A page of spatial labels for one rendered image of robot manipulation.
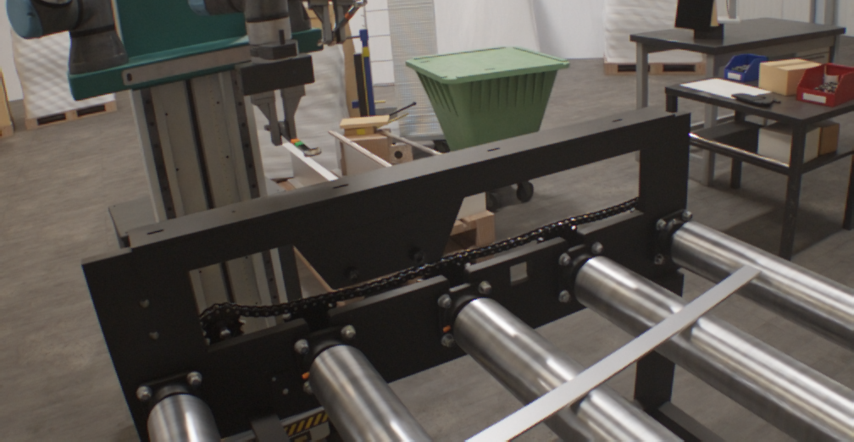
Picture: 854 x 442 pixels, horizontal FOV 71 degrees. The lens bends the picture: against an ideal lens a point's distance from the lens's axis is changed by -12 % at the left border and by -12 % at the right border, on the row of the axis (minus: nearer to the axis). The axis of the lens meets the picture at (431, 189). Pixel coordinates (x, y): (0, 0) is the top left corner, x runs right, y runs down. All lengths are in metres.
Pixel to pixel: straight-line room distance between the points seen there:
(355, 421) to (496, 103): 2.93
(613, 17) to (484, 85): 4.33
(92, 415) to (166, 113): 1.40
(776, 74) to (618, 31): 4.29
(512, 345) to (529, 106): 2.83
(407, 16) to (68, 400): 3.35
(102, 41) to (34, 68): 7.48
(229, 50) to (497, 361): 1.01
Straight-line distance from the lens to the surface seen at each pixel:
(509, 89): 3.79
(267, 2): 1.15
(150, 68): 1.69
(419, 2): 4.87
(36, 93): 9.20
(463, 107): 3.74
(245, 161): 2.00
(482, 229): 3.29
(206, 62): 1.72
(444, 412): 2.47
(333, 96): 4.54
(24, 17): 1.60
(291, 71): 1.19
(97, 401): 2.96
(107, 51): 1.69
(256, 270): 2.12
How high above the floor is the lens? 1.57
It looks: 20 degrees down
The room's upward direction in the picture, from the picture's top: 5 degrees counter-clockwise
